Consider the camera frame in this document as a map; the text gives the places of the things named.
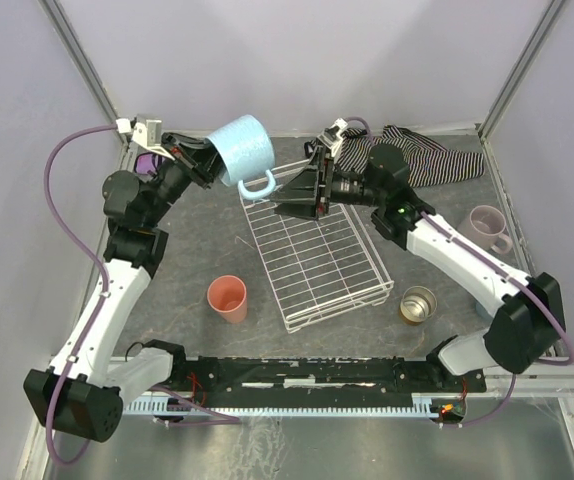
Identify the light blue textured mug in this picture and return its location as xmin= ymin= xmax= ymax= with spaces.
xmin=207 ymin=115 xmax=277 ymax=201

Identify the lilac textured mug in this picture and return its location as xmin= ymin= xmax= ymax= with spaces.
xmin=458 ymin=205 xmax=513 ymax=255

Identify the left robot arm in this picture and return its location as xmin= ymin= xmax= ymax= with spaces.
xmin=23 ymin=132 xmax=222 ymax=453

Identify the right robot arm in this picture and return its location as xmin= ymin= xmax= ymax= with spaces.
xmin=270 ymin=144 xmax=568 ymax=376

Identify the purple microfiber cloth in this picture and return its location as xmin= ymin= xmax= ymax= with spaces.
xmin=134 ymin=153 xmax=160 ymax=175

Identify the striped cloth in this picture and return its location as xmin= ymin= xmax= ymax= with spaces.
xmin=303 ymin=124 xmax=486 ymax=190

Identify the pink plastic cup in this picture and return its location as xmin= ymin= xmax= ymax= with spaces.
xmin=207 ymin=275 xmax=248 ymax=324

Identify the metal steel cup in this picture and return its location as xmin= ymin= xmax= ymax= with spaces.
xmin=398 ymin=286 xmax=437 ymax=325

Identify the blue plastic cup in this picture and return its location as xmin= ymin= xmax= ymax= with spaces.
xmin=475 ymin=302 xmax=491 ymax=320

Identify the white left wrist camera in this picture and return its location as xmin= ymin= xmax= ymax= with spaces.
xmin=115 ymin=118 xmax=167 ymax=156

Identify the white wire dish rack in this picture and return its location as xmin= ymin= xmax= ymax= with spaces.
xmin=237 ymin=157 xmax=395 ymax=335

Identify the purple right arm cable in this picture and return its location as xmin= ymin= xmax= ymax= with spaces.
xmin=344 ymin=115 xmax=574 ymax=431

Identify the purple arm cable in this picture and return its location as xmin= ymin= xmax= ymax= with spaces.
xmin=344 ymin=115 xmax=574 ymax=431
xmin=42 ymin=124 xmax=242 ymax=466

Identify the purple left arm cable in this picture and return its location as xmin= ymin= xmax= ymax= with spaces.
xmin=42 ymin=124 xmax=242 ymax=466

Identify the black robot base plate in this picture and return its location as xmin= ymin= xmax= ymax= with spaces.
xmin=162 ymin=357 xmax=487 ymax=407

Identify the light blue cable duct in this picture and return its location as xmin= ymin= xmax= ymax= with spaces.
xmin=123 ymin=393 xmax=441 ymax=419

